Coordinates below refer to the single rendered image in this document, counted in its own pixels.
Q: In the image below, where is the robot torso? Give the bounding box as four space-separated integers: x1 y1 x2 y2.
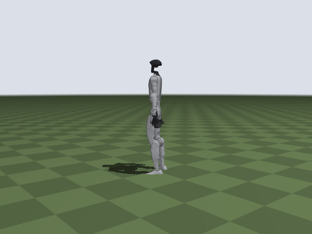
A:
148 74 162 118

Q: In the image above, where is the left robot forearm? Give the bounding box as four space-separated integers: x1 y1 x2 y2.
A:
151 94 157 116

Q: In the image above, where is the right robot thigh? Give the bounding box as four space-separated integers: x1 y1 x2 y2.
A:
154 117 164 146

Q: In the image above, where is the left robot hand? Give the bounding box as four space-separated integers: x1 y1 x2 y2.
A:
152 111 162 128

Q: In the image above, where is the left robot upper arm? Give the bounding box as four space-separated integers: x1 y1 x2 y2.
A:
150 77 158 98

